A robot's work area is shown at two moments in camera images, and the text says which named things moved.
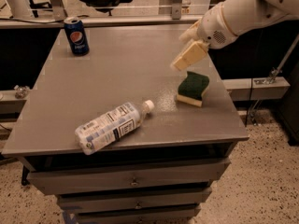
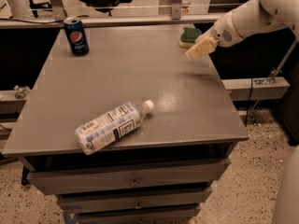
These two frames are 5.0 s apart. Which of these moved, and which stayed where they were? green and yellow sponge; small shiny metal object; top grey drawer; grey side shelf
Moved: green and yellow sponge
Stayed: small shiny metal object; top grey drawer; grey side shelf
